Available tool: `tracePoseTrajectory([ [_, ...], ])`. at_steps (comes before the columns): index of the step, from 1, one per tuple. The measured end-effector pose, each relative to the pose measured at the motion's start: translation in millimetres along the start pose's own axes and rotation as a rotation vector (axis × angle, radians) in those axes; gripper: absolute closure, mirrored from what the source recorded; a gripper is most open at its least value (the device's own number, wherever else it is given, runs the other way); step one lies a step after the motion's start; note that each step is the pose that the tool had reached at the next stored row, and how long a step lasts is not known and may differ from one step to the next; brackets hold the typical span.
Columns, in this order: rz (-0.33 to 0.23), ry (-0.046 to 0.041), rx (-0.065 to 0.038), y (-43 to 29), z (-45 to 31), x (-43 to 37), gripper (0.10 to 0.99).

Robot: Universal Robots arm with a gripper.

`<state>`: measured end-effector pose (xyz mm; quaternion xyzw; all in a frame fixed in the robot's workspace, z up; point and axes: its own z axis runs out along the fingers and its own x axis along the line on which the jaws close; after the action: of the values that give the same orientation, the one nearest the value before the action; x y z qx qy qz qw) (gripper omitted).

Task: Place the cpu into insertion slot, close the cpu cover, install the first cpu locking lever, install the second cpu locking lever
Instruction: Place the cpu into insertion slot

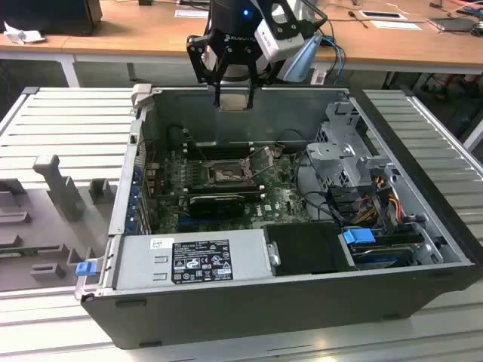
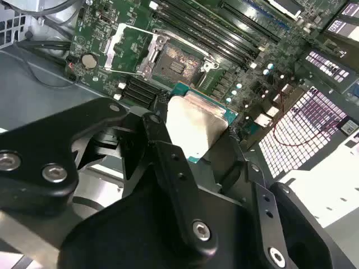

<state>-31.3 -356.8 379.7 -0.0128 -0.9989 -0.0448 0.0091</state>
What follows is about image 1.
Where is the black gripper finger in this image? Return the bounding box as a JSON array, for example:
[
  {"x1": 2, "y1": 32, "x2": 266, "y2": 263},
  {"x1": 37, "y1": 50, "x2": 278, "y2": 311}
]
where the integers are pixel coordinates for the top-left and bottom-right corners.
[
  {"x1": 245, "y1": 55, "x2": 264, "y2": 111},
  {"x1": 186, "y1": 34, "x2": 231, "y2": 111}
]

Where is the CPU with metal lid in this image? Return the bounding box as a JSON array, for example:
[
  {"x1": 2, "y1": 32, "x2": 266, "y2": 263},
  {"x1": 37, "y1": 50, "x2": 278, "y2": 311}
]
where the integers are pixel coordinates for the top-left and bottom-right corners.
[{"x1": 220, "y1": 94, "x2": 250, "y2": 112}]

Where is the thin metal locking lever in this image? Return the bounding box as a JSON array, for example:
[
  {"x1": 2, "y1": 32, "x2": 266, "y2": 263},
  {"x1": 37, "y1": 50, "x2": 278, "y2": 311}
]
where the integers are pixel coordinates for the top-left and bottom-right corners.
[{"x1": 196, "y1": 144, "x2": 213, "y2": 167}]

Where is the CPU socket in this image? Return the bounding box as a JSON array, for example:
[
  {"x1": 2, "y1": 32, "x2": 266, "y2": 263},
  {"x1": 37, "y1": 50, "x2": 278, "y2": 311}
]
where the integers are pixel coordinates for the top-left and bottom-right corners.
[{"x1": 203, "y1": 160, "x2": 257, "y2": 186}]

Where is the wooden desk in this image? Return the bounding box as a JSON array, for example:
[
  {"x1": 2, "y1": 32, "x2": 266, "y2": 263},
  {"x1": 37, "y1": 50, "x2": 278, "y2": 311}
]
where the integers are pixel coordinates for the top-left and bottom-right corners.
[{"x1": 0, "y1": 0, "x2": 483, "y2": 90}]

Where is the green motherboard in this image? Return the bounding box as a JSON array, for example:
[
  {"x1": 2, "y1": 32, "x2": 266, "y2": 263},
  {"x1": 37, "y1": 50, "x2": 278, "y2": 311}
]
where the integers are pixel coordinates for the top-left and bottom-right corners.
[{"x1": 145, "y1": 143, "x2": 316, "y2": 235}]

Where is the silver drive cage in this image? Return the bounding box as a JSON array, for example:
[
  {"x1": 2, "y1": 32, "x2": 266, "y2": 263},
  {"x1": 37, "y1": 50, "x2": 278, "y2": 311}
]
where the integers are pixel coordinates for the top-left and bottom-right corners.
[{"x1": 304, "y1": 98, "x2": 403, "y2": 189}]

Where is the black box on desk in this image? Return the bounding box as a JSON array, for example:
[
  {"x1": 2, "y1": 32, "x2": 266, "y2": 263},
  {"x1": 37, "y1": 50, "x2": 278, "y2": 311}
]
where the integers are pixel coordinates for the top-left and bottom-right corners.
[{"x1": 0, "y1": 0, "x2": 103, "y2": 38}]

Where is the white paper sheet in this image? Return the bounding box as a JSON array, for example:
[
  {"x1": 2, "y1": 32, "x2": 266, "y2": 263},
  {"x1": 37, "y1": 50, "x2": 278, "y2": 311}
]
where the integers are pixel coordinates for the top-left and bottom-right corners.
[{"x1": 369, "y1": 19, "x2": 424, "y2": 32}]

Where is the black plastic shroud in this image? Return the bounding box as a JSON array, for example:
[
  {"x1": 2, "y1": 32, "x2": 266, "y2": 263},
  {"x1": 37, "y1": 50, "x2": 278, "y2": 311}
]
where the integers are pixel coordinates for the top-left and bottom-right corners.
[{"x1": 262, "y1": 222, "x2": 358, "y2": 278}]

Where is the crumpled white paper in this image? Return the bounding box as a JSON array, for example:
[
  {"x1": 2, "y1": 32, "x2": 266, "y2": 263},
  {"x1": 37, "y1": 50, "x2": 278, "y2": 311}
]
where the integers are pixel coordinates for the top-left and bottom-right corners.
[{"x1": 2, "y1": 20, "x2": 47, "y2": 45}]

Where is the grey power supply unit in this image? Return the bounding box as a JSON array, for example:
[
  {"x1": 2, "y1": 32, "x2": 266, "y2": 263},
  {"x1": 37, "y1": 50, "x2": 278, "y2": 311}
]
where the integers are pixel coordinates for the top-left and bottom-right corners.
[{"x1": 111, "y1": 229, "x2": 282, "y2": 292}]

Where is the hard disk in blue carrier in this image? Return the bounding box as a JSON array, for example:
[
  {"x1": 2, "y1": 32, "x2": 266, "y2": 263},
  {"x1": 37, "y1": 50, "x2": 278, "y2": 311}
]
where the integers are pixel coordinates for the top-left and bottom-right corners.
[{"x1": 341, "y1": 227, "x2": 420, "y2": 272}]

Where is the grey notebook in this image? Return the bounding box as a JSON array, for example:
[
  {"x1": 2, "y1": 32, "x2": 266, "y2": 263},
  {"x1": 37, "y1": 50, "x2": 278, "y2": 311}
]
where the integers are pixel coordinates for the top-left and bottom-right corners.
[{"x1": 426, "y1": 17, "x2": 477, "y2": 34}]

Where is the grey parts rack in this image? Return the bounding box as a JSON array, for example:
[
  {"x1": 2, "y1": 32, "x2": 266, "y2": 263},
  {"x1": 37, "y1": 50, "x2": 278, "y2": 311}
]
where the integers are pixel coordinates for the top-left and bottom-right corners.
[{"x1": 0, "y1": 153, "x2": 128, "y2": 292}]

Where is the black and grey PC case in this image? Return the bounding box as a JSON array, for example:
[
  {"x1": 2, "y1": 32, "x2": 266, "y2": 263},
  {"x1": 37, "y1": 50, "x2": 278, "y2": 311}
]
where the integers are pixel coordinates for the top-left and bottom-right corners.
[{"x1": 74, "y1": 84, "x2": 483, "y2": 351}]

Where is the green RAM stick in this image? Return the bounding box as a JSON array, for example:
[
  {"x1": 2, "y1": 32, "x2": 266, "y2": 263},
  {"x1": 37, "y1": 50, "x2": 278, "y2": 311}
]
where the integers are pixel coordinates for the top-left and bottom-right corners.
[{"x1": 0, "y1": 245, "x2": 62, "y2": 259}]

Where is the white desk cable hatch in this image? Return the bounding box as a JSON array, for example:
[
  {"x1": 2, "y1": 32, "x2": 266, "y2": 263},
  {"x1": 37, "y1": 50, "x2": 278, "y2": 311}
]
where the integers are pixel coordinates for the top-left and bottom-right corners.
[
  {"x1": 174, "y1": 8, "x2": 211, "y2": 20},
  {"x1": 357, "y1": 10, "x2": 408, "y2": 20}
]

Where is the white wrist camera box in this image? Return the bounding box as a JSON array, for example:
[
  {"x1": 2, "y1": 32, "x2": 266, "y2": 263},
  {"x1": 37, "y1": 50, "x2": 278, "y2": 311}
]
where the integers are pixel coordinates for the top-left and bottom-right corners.
[{"x1": 253, "y1": 2, "x2": 306, "y2": 62}]

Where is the pale grey case handle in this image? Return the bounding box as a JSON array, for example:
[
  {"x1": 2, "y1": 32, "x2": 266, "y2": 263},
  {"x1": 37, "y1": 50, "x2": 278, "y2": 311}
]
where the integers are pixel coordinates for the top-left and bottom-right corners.
[{"x1": 131, "y1": 83, "x2": 154, "y2": 111}]

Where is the blue cable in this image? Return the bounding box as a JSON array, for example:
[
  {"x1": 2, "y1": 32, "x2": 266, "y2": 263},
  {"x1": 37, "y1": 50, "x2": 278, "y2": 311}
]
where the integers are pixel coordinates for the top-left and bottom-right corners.
[{"x1": 320, "y1": 35, "x2": 347, "y2": 84}]

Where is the coloured wire bundle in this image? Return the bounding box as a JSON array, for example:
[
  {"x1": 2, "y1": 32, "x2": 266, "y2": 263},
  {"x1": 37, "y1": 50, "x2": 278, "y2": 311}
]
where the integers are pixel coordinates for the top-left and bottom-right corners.
[{"x1": 354, "y1": 175, "x2": 403, "y2": 227}]

